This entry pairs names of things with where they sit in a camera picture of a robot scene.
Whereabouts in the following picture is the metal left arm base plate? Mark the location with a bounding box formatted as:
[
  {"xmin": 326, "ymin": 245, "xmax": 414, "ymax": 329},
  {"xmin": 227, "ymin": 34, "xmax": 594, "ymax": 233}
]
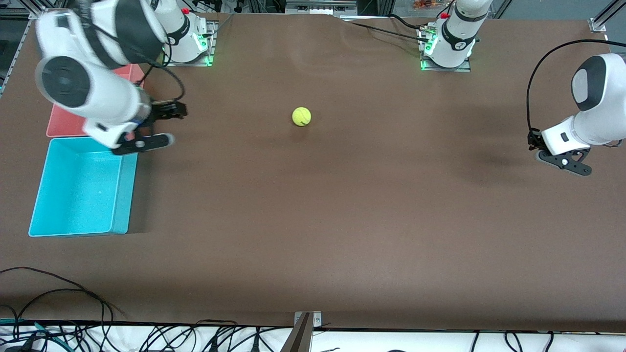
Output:
[{"xmin": 420, "ymin": 24, "xmax": 472, "ymax": 72}]

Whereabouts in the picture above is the grey metal bar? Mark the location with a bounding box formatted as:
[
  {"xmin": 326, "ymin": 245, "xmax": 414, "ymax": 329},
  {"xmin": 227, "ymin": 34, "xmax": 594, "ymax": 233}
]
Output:
[{"xmin": 280, "ymin": 313, "xmax": 313, "ymax": 352}]

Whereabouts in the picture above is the small metal table bracket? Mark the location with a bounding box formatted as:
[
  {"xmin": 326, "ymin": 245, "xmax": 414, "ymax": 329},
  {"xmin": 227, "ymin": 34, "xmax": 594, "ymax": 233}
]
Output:
[{"xmin": 294, "ymin": 311, "xmax": 322, "ymax": 327}]

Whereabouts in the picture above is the aluminium frame beam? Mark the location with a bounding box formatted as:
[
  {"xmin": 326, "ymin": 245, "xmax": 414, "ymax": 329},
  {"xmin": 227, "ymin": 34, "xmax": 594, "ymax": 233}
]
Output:
[{"xmin": 285, "ymin": 0, "xmax": 358, "ymax": 16}]

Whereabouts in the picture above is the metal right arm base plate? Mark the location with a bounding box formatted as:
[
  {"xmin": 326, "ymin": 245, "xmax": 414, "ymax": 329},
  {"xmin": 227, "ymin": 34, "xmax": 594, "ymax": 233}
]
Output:
[{"xmin": 162, "ymin": 21, "xmax": 219, "ymax": 67}]

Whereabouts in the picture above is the long black cable loop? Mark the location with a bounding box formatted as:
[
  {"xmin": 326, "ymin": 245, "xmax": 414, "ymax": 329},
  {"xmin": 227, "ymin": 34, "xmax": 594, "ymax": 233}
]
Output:
[{"xmin": 0, "ymin": 267, "xmax": 129, "ymax": 343}]

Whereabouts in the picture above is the pink plastic bin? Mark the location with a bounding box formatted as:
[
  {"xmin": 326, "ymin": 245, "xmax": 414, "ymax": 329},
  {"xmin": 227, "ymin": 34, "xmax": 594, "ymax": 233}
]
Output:
[{"xmin": 46, "ymin": 64, "xmax": 145, "ymax": 138}]

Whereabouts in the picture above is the aluminium frame rail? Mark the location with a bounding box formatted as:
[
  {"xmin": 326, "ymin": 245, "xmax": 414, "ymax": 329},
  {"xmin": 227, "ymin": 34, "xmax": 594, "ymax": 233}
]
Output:
[{"xmin": 10, "ymin": 7, "xmax": 45, "ymax": 64}]

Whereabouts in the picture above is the blue plastic bin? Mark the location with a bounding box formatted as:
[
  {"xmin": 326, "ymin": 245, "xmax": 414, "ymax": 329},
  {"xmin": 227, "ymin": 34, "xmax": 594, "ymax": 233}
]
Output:
[{"xmin": 28, "ymin": 137, "xmax": 138, "ymax": 238}]

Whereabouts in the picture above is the teal cable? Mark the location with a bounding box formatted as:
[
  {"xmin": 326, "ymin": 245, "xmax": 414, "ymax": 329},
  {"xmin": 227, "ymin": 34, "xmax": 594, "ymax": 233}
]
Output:
[{"xmin": 0, "ymin": 318, "xmax": 67, "ymax": 352}]

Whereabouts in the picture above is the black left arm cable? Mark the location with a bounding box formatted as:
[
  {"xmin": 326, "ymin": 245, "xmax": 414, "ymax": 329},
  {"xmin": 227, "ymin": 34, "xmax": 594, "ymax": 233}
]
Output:
[{"xmin": 526, "ymin": 39, "xmax": 626, "ymax": 133}]

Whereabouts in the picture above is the aluminium corner profile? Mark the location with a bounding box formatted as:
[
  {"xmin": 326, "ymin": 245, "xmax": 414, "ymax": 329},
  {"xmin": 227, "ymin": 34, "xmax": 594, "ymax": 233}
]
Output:
[{"xmin": 588, "ymin": 0, "xmax": 626, "ymax": 34}]

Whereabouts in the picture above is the black base power cable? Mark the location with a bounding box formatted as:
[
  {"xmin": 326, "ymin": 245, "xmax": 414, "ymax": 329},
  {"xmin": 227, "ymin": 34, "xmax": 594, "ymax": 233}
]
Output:
[{"xmin": 350, "ymin": 21, "xmax": 431, "ymax": 44}]

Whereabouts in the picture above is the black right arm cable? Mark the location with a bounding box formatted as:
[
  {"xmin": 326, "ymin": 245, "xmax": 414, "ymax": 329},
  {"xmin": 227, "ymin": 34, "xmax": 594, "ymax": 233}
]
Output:
[{"xmin": 142, "ymin": 42, "xmax": 186, "ymax": 103}]

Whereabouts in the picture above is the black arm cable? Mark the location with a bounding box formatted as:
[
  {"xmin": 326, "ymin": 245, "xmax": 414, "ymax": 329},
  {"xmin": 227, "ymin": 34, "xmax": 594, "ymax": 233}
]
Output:
[
  {"xmin": 142, "ymin": 42, "xmax": 186, "ymax": 103},
  {"xmin": 526, "ymin": 39, "xmax": 626, "ymax": 133}
]

